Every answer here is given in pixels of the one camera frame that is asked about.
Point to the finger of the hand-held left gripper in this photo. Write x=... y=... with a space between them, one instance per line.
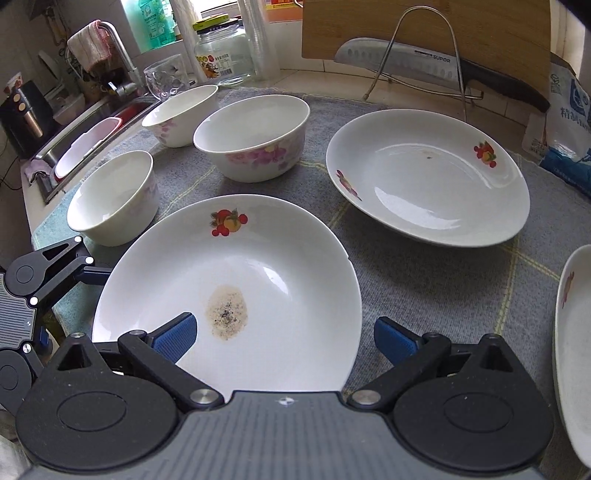
x=99 y=276
x=43 y=341

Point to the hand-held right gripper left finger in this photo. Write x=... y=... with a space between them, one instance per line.
x=178 y=334

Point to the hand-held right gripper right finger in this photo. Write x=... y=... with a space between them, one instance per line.
x=392 y=339

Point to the small white bowl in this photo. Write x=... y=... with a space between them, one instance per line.
x=111 y=203

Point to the white plate with brown stain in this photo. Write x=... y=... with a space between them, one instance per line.
x=277 y=323

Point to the white plate with fruit print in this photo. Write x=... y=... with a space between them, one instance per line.
x=415 y=184
x=577 y=369

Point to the white bowl with pink flowers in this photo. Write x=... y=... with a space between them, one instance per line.
x=184 y=110

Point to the large white bowl purple flowers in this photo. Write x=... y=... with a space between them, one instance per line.
x=249 y=124

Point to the grey checked mat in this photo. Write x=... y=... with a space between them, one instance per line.
x=438 y=300

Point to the pink rag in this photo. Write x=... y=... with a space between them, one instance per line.
x=39 y=173

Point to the white cloth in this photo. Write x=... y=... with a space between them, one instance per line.
x=7 y=457

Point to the white basin with red rim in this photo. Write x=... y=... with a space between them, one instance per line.
x=85 y=145

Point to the red plastic basin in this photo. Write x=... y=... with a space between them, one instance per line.
x=138 y=110

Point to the clear plastic container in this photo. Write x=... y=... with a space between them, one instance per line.
x=69 y=106

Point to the black air fryer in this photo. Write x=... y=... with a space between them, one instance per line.
x=23 y=115

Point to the clear glass cup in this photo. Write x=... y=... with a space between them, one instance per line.
x=166 y=78

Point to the steel faucet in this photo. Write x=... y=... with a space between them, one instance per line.
x=122 y=50

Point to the pink and white dishcloth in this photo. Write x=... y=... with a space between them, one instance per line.
x=90 y=46

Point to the glass jar with yellow lid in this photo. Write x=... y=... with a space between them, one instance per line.
x=226 y=60

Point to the green detergent bottle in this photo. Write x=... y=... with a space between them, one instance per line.
x=157 y=23

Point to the roll of plastic bags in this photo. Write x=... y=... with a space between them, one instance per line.
x=187 y=27

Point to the white and blue salt bag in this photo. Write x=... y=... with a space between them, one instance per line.
x=563 y=134

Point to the roll of plastic wrap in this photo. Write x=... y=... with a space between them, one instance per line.
x=263 y=41

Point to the bamboo cutting board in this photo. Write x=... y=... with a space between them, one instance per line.
x=498 y=37

